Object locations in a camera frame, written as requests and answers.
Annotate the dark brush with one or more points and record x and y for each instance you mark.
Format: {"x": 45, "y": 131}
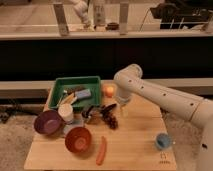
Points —
{"x": 90, "y": 111}

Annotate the orange-red bowl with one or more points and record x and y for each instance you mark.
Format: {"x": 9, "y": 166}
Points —
{"x": 78, "y": 140}

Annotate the orange fruit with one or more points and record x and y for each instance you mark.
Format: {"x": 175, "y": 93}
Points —
{"x": 109, "y": 91}

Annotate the white paper cup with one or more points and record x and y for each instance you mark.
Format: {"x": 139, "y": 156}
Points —
{"x": 66, "y": 112}

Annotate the green plastic tray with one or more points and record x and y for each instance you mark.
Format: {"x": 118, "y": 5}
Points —
{"x": 93, "y": 83}

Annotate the dark grape bunch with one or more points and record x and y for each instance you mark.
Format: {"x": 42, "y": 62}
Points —
{"x": 110, "y": 120}

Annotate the black equipment on shelf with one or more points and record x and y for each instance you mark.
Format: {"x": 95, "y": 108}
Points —
{"x": 175, "y": 14}

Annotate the dark bowl on shelf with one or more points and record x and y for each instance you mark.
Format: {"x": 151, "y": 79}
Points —
{"x": 112, "y": 26}

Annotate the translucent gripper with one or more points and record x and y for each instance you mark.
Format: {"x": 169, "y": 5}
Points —
{"x": 123, "y": 110}

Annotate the blue cup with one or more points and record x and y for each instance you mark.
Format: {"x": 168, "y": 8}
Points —
{"x": 162, "y": 141}

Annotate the blue sponge block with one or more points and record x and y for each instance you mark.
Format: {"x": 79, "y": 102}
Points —
{"x": 83, "y": 94}

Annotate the orange carrot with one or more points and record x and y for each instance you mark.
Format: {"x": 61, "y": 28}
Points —
{"x": 102, "y": 151}

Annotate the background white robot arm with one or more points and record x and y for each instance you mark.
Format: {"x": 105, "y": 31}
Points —
{"x": 81, "y": 9}

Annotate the purple bowl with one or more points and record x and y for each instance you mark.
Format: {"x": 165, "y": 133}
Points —
{"x": 47, "y": 122}

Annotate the yellow banana toy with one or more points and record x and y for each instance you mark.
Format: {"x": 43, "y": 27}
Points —
{"x": 69, "y": 99}

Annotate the brown item in tray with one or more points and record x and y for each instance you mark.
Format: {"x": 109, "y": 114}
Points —
{"x": 73, "y": 89}

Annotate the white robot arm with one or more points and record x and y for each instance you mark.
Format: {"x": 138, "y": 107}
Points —
{"x": 193, "y": 108}

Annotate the light blue cloth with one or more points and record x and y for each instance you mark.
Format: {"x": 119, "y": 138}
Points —
{"x": 77, "y": 122}

